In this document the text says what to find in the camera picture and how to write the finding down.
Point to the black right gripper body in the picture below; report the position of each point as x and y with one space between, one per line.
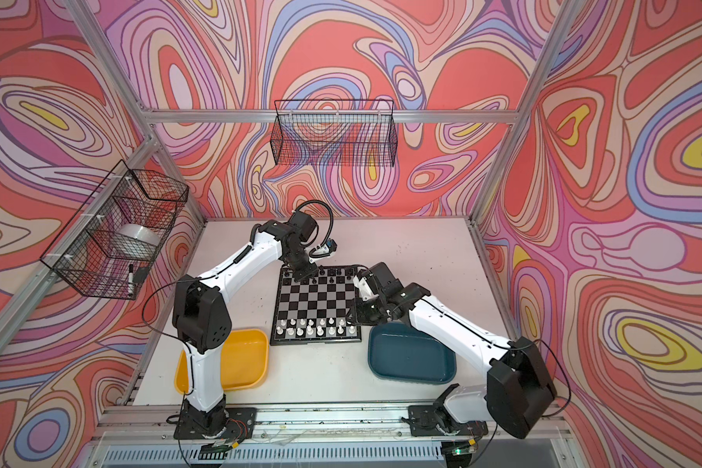
370 312

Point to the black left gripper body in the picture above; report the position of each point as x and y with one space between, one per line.
302 264

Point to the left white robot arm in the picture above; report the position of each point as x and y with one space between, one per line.
202 320

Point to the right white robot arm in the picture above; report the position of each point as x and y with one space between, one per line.
518 388

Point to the black white chess board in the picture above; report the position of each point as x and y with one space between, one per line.
319 309

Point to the teal plastic tray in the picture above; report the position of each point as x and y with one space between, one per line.
401 353

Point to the yellow plastic tray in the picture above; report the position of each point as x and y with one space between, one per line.
241 363

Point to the white roll in basket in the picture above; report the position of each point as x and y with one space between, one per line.
140 233

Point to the black marker in basket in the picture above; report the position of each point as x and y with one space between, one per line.
130 282

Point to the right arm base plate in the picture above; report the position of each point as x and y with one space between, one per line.
433 420

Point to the black wire basket back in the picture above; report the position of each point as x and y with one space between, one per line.
334 132

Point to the black wire basket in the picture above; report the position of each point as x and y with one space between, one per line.
91 257
334 132

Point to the black wire basket left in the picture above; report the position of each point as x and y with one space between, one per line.
91 257

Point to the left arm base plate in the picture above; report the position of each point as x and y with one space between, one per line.
232 424

